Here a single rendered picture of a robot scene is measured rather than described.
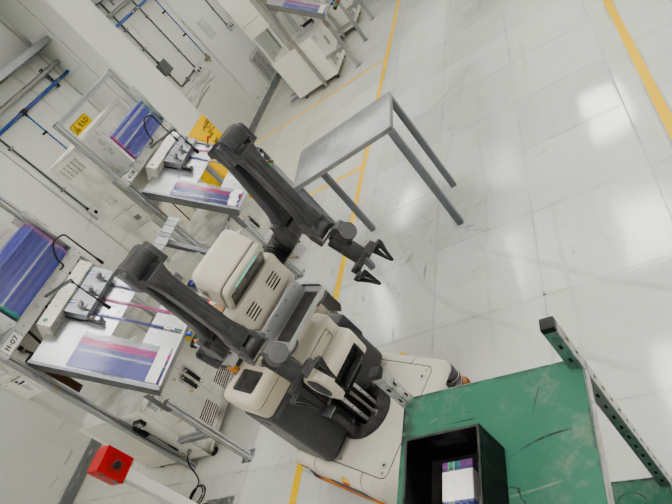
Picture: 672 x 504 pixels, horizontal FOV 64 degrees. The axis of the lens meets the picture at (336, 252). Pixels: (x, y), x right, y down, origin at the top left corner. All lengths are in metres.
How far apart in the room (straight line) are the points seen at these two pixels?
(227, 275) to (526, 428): 0.94
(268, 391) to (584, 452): 1.30
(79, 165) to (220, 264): 2.62
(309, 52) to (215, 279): 5.62
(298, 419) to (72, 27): 4.68
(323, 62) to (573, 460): 6.34
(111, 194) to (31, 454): 2.04
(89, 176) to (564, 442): 3.63
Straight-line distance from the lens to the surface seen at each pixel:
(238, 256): 1.69
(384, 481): 2.27
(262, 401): 2.15
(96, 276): 3.47
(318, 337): 1.94
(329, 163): 3.12
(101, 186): 4.22
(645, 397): 2.30
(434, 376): 2.36
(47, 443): 4.89
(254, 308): 1.77
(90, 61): 6.14
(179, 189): 4.06
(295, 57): 7.15
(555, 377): 1.26
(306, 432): 2.30
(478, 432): 1.14
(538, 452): 1.20
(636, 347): 2.42
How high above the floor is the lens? 1.96
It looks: 29 degrees down
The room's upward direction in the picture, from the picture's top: 44 degrees counter-clockwise
